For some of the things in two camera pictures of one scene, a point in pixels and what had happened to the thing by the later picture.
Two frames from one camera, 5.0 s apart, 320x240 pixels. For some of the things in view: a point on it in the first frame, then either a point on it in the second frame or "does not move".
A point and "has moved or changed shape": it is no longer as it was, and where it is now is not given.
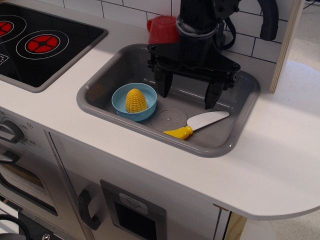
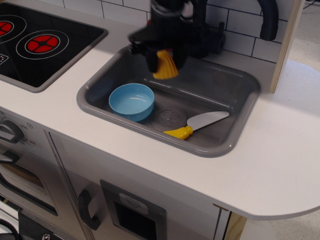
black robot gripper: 194,55 to 165,30
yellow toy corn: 135,101 has moved or changed shape
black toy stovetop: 39,51 does not move
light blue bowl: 118,99 does not move
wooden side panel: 295,19 does not move
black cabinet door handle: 93,222 does not move
